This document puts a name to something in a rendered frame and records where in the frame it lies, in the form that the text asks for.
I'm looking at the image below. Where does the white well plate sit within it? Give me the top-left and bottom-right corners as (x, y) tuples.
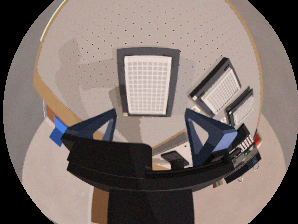
(201, 67), (240, 115)
(233, 95), (254, 126)
(124, 56), (172, 115)

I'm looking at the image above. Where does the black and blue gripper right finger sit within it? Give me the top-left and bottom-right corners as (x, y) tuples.
(184, 108), (238, 166)

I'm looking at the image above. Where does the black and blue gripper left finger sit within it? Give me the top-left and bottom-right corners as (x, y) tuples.
(64, 108), (117, 141)

